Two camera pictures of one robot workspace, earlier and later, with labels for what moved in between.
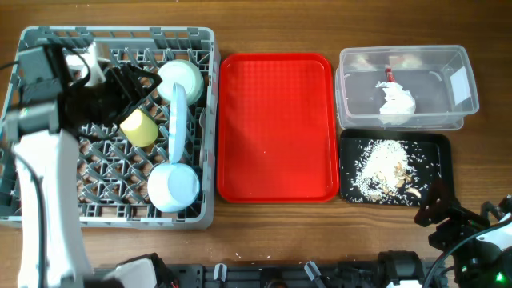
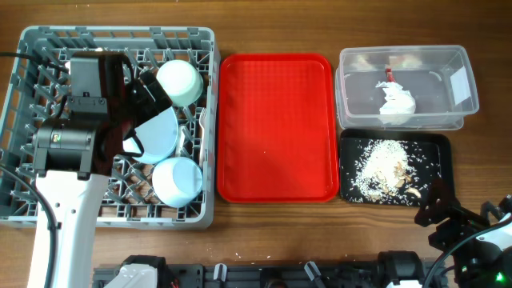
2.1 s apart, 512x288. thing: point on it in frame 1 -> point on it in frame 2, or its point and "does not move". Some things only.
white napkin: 400,106 does not move
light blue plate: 178,123 -> 158,136
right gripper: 464,222 does not move
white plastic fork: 203,150 does not move
